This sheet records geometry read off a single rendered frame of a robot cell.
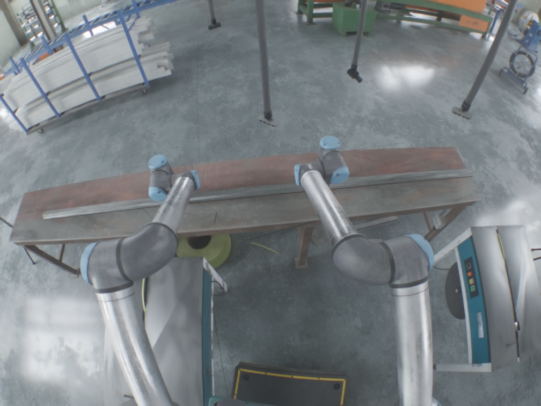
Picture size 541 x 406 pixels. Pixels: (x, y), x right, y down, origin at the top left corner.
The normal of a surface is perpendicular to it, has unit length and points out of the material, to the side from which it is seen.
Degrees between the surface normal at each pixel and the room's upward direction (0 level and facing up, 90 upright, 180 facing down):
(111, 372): 0
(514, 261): 0
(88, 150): 0
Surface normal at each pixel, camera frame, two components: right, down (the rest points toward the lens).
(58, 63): 0.19, 0.84
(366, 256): -0.40, -0.44
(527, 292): -0.04, -0.51
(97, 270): 0.04, -0.02
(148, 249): 0.56, -0.28
